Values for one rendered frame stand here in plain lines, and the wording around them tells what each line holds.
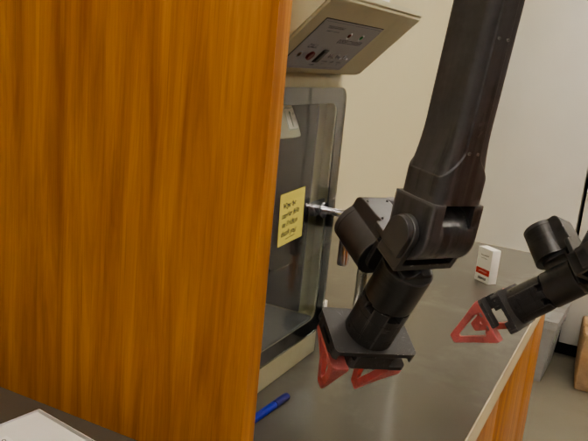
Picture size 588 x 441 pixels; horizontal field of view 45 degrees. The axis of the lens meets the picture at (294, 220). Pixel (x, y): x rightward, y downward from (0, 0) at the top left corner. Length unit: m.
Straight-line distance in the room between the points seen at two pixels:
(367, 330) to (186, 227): 0.23
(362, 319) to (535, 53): 3.20
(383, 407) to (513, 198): 2.93
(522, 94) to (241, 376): 3.21
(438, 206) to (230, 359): 0.31
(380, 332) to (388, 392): 0.37
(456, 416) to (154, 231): 0.53
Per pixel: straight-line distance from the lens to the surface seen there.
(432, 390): 1.18
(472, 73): 0.68
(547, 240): 1.14
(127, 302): 0.91
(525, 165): 3.92
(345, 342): 0.80
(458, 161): 0.69
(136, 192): 0.87
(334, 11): 0.86
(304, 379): 1.15
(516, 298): 1.14
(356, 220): 0.79
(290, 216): 1.02
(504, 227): 3.98
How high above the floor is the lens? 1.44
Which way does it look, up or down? 13 degrees down
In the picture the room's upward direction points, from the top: 5 degrees clockwise
